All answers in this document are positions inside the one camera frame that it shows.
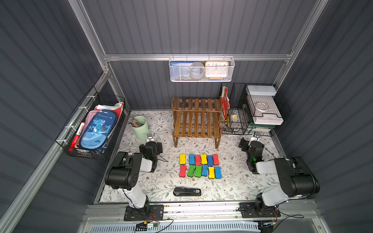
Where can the yellow eraser shelf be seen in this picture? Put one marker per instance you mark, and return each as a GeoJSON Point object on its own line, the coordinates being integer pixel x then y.
{"type": "Point", "coordinates": [182, 159]}
{"type": "Point", "coordinates": [211, 172]}
{"type": "Point", "coordinates": [204, 159]}

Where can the red book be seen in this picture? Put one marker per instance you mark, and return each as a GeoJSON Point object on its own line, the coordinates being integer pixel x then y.
{"type": "Point", "coordinates": [225, 102]}

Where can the yellow eraser top shelf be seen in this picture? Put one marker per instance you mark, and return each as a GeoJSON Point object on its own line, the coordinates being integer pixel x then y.
{"type": "Point", "coordinates": [204, 159]}
{"type": "Point", "coordinates": [182, 159]}

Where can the grey tape roll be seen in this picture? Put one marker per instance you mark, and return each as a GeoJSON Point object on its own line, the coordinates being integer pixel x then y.
{"type": "Point", "coordinates": [197, 71]}

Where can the white paper tray stack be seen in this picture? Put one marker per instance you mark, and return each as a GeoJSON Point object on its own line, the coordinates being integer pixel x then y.
{"type": "Point", "coordinates": [262, 105]}

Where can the black stapler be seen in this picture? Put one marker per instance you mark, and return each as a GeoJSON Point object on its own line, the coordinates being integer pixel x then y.
{"type": "Point", "coordinates": [187, 192]}

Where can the black wire side basket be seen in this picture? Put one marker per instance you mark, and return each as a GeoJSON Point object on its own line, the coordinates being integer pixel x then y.
{"type": "Point", "coordinates": [90, 106]}

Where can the green eraser bottom shelf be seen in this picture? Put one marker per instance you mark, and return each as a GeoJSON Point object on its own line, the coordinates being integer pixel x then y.
{"type": "Point", "coordinates": [198, 171]}
{"type": "Point", "coordinates": [191, 171]}

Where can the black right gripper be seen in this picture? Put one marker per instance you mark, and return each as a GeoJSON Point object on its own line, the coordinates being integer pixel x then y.
{"type": "Point", "coordinates": [253, 145]}

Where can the red eraser shelf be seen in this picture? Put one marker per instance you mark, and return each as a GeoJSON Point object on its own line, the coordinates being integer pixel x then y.
{"type": "Point", "coordinates": [198, 161]}
{"type": "Point", "coordinates": [216, 161]}
{"type": "Point", "coordinates": [183, 170]}

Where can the blue box in basket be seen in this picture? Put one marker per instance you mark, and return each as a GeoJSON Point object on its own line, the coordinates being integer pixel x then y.
{"type": "Point", "coordinates": [180, 71]}

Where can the wooden two-tier shelf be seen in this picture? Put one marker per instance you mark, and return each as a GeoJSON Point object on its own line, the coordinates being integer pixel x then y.
{"type": "Point", "coordinates": [196, 118]}

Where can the blue eraser shelf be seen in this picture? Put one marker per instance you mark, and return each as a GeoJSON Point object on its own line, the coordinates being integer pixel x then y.
{"type": "Point", "coordinates": [218, 174]}
{"type": "Point", "coordinates": [192, 159]}
{"type": "Point", "coordinates": [204, 170]}
{"type": "Point", "coordinates": [210, 161]}

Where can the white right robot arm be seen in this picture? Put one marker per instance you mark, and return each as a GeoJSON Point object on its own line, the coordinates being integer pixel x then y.
{"type": "Point", "coordinates": [295, 180]}

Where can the orange alarm clock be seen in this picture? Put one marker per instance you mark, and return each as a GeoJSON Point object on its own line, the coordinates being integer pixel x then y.
{"type": "Point", "coordinates": [216, 69]}

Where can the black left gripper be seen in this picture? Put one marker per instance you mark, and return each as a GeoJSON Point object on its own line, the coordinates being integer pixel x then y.
{"type": "Point", "coordinates": [150, 145]}

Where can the green pencil cup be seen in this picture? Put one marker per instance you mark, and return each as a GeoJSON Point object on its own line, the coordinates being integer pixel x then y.
{"type": "Point", "coordinates": [143, 131]}

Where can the blue eraser top shelf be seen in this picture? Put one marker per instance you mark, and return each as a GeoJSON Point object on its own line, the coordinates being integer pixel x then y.
{"type": "Point", "coordinates": [192, 159]}
{"type": "Point", "coordinates": [210, 161]}

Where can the blue eraser bottom shelf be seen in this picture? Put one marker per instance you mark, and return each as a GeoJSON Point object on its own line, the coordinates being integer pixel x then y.
{"type": "Point", "coordinates": [218, 174]}
{"type": "Point", "coordinates": [204, 170]}

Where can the red eraser top shelf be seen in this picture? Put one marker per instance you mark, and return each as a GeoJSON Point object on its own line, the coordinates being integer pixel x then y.
{"type": "Point", "coordinates": [198, 161]}
{"type": "Point", "coordinates": [216, 161]}

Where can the yellow eraser bottom shelf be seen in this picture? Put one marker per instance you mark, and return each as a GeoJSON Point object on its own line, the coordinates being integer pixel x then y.
{"type": "Point", "coordinates": [211, 172]}

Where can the black wire desk organizer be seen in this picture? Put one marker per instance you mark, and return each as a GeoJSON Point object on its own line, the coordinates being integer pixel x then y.
{"type": "Point", "coordinates": [239, 119]}

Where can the pencils in cup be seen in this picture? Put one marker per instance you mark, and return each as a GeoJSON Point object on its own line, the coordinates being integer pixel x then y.
{"type": "Point", "coordinates": [134, 123]}

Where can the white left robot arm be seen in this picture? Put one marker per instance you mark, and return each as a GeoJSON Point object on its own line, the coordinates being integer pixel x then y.
{"type": "Point", "coordinates": [123, 174]}

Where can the metal base rail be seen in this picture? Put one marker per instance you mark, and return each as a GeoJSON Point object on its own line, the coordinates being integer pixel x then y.
{"type": "Point", "coordinates": [196, 211]}

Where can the blue dinosaur pencil case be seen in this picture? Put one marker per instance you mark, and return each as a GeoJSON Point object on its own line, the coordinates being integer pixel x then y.
{"type": "Point", "coordinates": [98, 130]}

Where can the red eraser bottom shelf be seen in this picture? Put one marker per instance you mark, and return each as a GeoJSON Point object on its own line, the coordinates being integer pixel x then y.
{"type": "Point", "coordinates": [183, 170]}

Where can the red marker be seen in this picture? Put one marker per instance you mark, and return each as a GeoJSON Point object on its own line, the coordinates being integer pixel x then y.
{"type": "Point", "coordinates": [77, 135]}

